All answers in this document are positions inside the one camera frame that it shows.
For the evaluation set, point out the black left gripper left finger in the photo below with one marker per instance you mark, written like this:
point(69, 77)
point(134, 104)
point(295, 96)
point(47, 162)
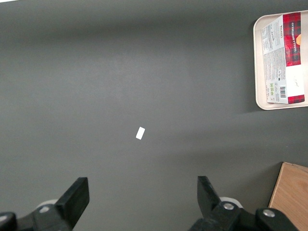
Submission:
point(72, 202)

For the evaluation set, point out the small white sticker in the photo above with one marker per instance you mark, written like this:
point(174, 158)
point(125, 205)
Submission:
point(140, 133)

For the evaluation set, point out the beige plastic tray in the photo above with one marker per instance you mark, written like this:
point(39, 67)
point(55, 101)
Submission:
point(258, 72)

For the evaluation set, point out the red tartan shortbread box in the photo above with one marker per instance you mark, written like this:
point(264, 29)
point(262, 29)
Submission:
point(292, 48)

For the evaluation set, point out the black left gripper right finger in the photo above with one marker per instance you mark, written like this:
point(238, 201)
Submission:
point(211, 207)

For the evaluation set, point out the wooden drawer cabinet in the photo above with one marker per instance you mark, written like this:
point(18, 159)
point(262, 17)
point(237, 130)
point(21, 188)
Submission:
point(291, 197)

